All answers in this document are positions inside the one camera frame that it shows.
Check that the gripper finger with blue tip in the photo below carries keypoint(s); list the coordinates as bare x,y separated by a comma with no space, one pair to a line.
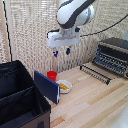
55,52
68,51

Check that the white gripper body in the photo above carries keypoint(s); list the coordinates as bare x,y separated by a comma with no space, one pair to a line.
63,38

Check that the white round bowl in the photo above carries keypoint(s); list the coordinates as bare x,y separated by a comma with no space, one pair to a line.
68,90

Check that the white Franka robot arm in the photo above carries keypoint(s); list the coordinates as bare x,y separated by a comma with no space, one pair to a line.
71,13

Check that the black toaster oven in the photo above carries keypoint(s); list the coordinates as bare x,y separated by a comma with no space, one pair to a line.
115,46

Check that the red plastic cup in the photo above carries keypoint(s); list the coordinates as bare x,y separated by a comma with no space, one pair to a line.
52,76

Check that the beige woven screen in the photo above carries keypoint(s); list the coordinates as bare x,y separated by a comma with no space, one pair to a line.
30,33

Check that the yellow food piece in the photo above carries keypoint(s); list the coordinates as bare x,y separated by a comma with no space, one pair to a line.
67,87
64,85

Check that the dark blue book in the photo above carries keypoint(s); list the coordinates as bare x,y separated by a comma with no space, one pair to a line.
46,86

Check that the black fabric storage box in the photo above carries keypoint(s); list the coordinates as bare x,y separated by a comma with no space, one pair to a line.
20,100

